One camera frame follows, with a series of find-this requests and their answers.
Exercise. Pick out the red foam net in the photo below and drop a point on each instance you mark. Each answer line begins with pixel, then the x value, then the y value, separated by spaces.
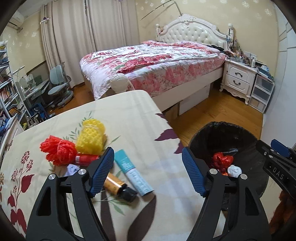
pixel 58 151

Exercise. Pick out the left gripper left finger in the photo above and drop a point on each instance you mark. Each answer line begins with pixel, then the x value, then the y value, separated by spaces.
pixel 50 218

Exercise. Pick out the white round bedpost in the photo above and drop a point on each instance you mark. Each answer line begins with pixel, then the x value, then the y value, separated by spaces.
pixel 119 83

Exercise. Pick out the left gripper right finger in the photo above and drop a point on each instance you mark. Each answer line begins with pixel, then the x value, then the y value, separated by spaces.
pixel 232 210

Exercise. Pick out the grey desk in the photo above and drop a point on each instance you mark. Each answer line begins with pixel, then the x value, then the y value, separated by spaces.
pixel 34 93

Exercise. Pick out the white plastic bag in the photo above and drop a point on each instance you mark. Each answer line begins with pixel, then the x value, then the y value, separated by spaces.
pixel 234 171

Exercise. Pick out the yellow foam net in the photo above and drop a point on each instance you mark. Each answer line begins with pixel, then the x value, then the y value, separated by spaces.
pixel 91 138

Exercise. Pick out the grey office chair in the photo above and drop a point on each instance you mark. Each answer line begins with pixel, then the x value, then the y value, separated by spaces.
pixel 60 91

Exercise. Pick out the beige curtains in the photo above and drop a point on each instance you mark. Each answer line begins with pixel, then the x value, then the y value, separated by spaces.
pixel 72 29

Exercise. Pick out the wall air conditioner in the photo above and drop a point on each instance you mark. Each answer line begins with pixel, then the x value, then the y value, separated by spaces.
pixel 16 20

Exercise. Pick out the plastic drawer unit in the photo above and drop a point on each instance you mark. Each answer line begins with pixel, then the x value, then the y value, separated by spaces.
pixel 261 93

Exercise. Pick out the white bookshelf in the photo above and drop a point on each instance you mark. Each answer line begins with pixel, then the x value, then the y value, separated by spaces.
pixel 12 105

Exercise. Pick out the bed with pink floral quilt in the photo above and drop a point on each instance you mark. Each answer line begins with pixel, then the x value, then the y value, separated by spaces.
pixel 168 72

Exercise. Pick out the red bottle black cap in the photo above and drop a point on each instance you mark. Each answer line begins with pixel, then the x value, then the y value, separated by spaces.
pixel 85 159

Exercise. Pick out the amber bottle black cap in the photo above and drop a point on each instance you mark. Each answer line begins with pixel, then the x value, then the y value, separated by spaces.
pixel 119 188

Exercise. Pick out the red plastic bag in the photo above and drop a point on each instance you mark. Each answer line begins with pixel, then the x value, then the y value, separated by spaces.
pixel 221 162

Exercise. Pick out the white tufted headboard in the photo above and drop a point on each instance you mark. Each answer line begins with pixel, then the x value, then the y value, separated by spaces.
pixel 191 28

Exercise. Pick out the floral leaf bedsheet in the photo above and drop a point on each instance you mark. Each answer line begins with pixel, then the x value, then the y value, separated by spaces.
pixel 111 169

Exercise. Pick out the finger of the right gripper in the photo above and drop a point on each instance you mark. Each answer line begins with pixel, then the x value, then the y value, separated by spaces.
pixel 275 147

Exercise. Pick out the black trash bin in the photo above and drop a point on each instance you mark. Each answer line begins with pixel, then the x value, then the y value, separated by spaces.
pixel 235 141

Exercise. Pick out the teal white tube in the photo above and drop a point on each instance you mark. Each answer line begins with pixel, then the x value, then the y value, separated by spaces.
pixel 130 171

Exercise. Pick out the white nightstand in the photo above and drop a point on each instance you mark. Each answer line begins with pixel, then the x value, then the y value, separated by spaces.
pixel 238 79

